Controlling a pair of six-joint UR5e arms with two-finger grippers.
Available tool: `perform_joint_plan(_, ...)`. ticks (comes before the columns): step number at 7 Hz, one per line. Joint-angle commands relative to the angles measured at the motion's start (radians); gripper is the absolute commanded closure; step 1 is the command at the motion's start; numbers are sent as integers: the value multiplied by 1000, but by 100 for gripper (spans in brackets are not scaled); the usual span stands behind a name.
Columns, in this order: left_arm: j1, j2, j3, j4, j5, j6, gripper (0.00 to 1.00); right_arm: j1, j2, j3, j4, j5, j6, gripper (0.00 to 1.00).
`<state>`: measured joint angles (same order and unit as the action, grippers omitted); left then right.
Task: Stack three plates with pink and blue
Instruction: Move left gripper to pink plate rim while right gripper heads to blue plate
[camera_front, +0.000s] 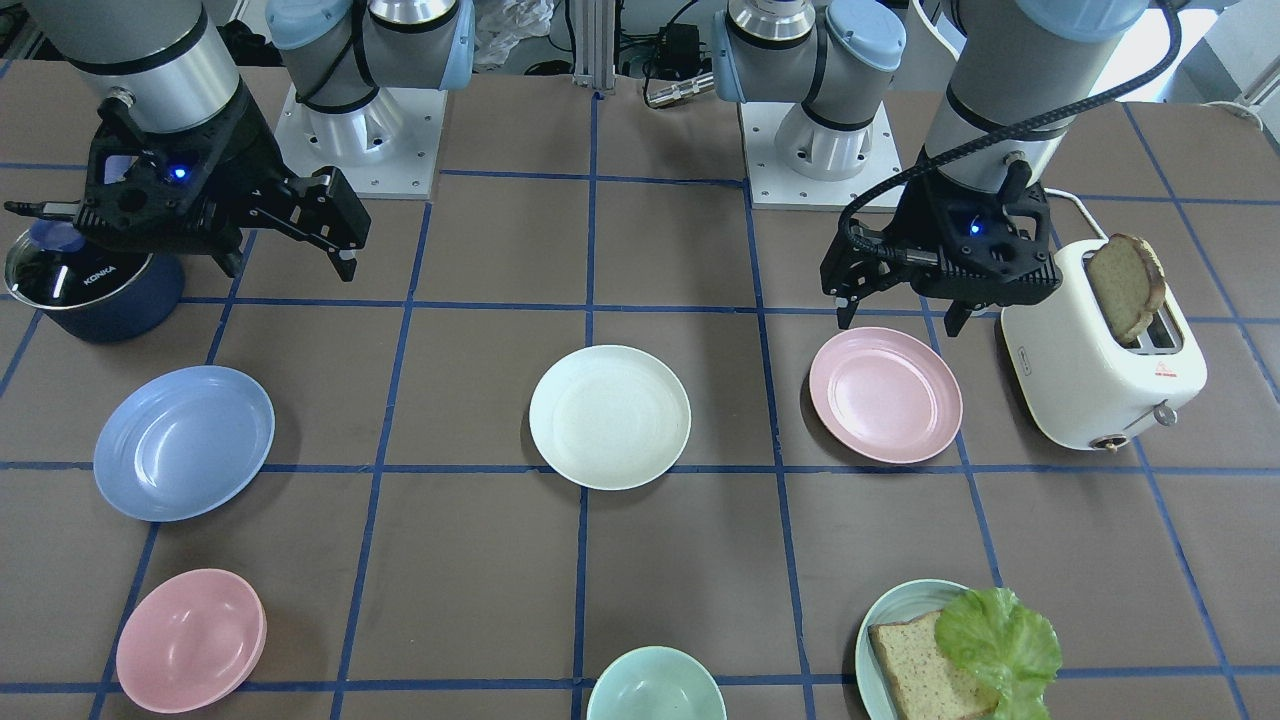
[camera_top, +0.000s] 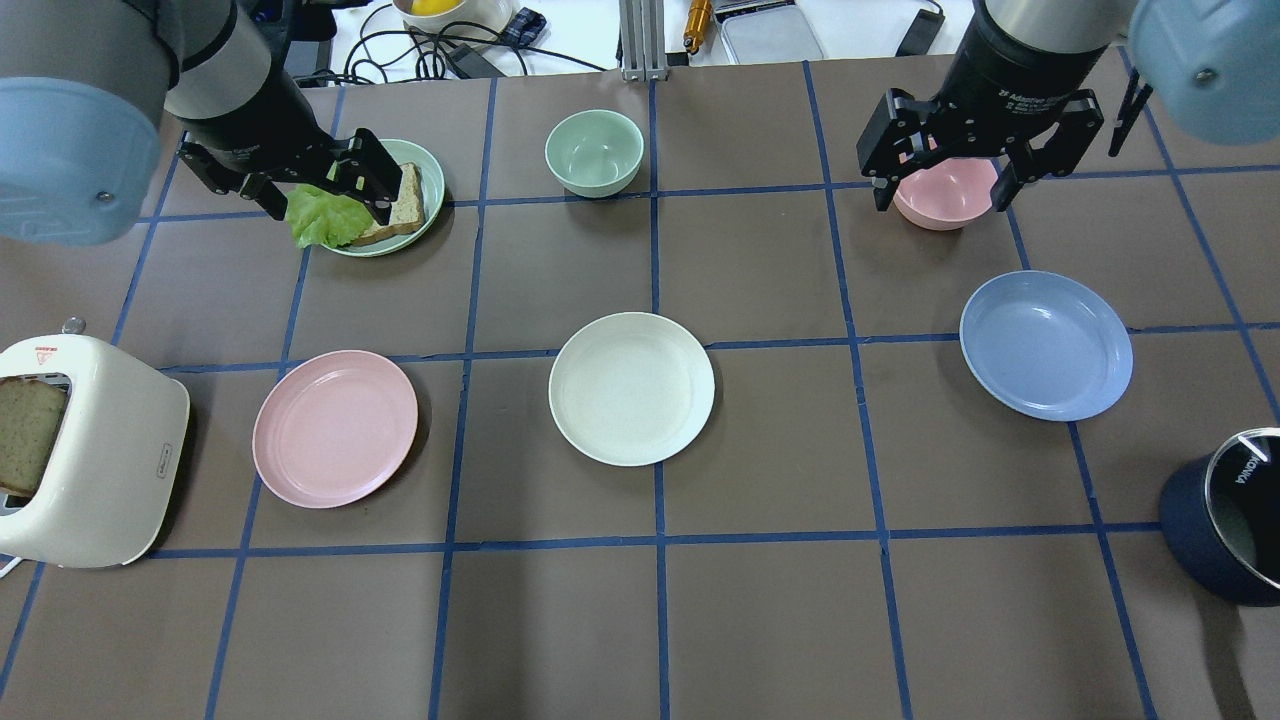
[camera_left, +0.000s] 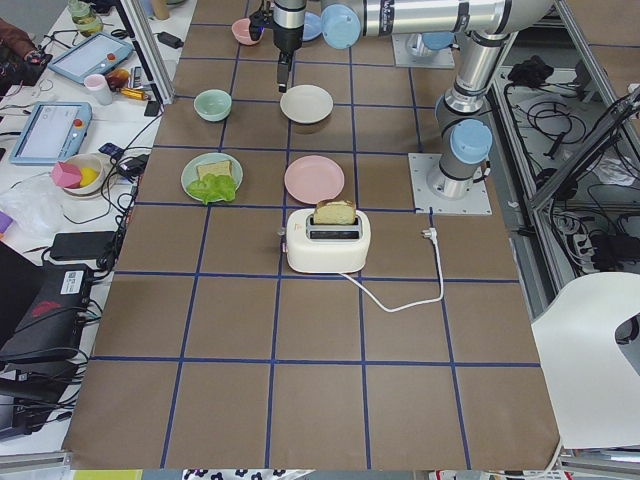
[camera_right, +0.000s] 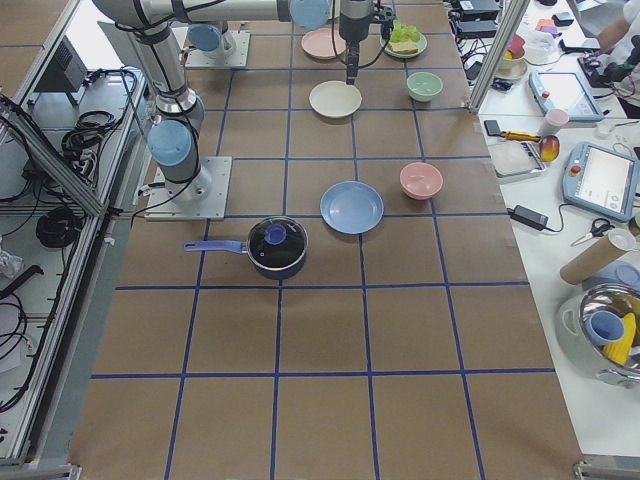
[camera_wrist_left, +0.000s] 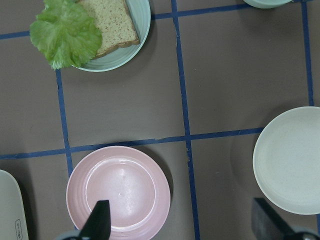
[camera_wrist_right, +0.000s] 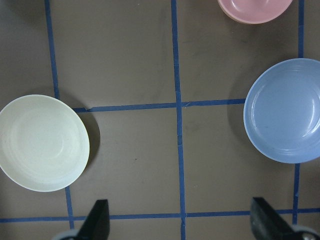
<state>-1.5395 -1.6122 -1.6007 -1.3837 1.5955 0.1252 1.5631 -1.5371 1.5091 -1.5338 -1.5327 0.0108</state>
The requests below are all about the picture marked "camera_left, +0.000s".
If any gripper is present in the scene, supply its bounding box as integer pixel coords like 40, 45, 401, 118
272, 0, 305, 93

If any blue plate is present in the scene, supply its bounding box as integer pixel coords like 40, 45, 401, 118
302, 12, 322, 42

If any pink plate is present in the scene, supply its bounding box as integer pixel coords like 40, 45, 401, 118
284, 155, 345, 204

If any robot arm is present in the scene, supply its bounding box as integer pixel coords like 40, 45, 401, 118
321, 0, 551, 200

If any cream plate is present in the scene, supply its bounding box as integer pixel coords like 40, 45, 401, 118
280, 85, 334, 124

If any pink bowl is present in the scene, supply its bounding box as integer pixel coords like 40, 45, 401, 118
231, 18, 261, 46

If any green bowl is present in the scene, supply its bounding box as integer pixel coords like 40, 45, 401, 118
193, 89, 232, 122

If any bread slice on plate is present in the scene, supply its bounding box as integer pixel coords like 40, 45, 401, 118
196, 160, 232, 180

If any black phone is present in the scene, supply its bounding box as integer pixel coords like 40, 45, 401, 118
144, 101, 160, 117

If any lettuce leaf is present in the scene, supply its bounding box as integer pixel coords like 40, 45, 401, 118
187, 174, 236, 204

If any green plate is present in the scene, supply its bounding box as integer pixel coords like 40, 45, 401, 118
181, 153, 243, 205

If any bread slice in toaster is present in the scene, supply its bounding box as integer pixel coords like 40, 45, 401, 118
312, 199, 356, 225

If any toy mango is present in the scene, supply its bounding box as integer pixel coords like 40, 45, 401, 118
105, 68, 130, 91

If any upper teach pendant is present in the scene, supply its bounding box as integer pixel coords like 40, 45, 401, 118
48, 32, 134, 84

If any teach pendant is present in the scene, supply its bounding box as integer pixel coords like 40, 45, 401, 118
48, 32, 134, 84
9, 102, 92, 165

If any white toaster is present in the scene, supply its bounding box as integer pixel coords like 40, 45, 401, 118
284, 209, 371, 274

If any pink cup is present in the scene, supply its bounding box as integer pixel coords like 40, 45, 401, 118
83, 74, 113, 105

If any beige bowl with toys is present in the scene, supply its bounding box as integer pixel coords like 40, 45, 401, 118
51, 153, 107, 198

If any lower teach pendant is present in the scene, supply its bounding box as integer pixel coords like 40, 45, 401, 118
9, 102, 92, 165

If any black power adapter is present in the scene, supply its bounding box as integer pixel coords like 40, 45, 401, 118
49, 231, 115, 261

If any white curved board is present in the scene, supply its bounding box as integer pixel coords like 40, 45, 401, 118
532, 272, 639, 449

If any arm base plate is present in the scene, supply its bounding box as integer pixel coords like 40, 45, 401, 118
392, 32, 455, 70
408, 153, 492, 216

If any aluminium frame post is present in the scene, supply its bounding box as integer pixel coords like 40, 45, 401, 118
116, 0, 175, 105

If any yellow handled tool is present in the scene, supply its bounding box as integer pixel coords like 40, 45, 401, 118
119, 88, 149, 101

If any white toaster cable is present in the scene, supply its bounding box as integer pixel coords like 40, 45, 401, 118
337, 227, 446, 314

